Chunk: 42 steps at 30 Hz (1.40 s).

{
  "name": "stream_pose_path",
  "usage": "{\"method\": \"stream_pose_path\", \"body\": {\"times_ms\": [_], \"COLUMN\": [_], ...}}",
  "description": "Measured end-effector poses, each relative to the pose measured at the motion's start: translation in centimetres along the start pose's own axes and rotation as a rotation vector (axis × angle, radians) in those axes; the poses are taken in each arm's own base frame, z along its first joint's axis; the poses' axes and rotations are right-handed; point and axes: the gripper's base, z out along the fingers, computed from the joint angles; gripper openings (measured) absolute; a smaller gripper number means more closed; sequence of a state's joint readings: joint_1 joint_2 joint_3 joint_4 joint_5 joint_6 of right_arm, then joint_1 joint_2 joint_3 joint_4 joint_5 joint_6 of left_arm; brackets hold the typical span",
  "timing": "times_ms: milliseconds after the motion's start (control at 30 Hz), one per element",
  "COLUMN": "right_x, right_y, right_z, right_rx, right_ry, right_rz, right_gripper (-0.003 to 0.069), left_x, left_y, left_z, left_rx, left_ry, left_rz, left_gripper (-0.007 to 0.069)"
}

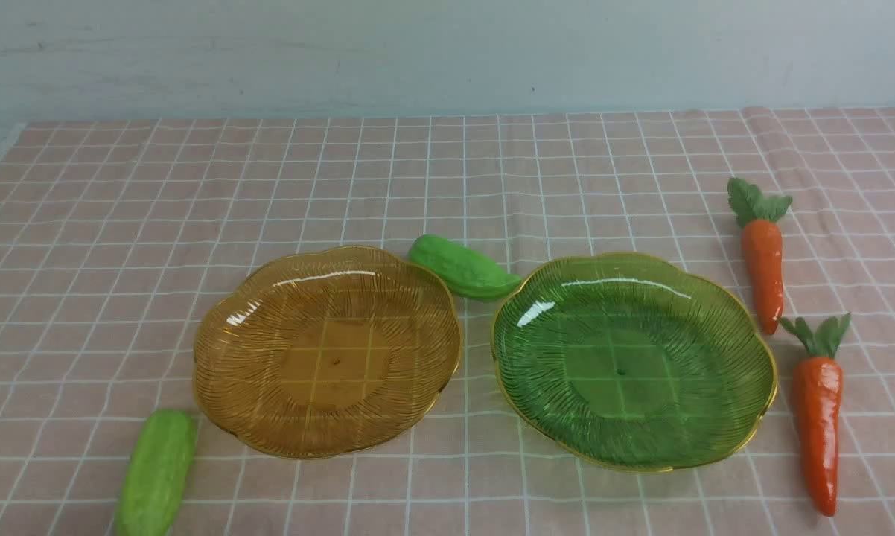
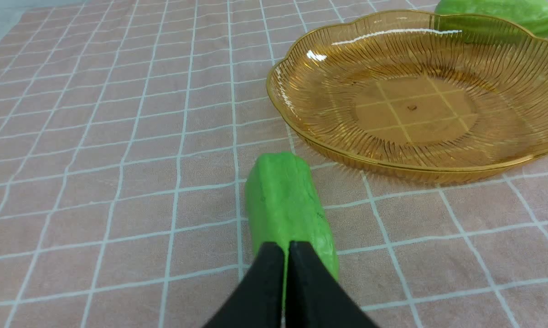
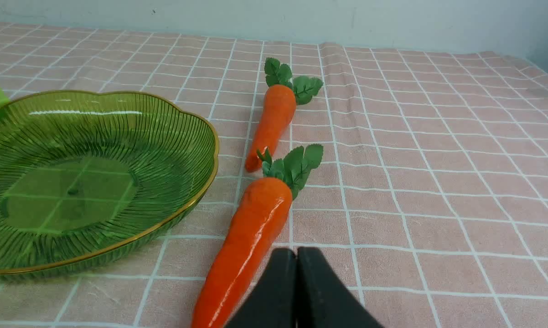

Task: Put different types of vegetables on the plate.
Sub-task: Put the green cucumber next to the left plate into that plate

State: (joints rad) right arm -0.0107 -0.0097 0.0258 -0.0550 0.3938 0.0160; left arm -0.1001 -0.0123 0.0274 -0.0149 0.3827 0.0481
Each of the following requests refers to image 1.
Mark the green ribbed plastic plate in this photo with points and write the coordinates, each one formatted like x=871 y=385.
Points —
x=631 y=363

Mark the orange toy carrot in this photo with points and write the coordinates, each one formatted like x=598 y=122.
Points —
x=757 y=216
x=817 y=391

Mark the green toy cucumber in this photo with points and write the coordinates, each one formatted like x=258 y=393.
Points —
x=465 y=271
x=157 y=473

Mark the amber ribbed plastic plate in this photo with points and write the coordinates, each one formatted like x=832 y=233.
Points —
x=322 y=354

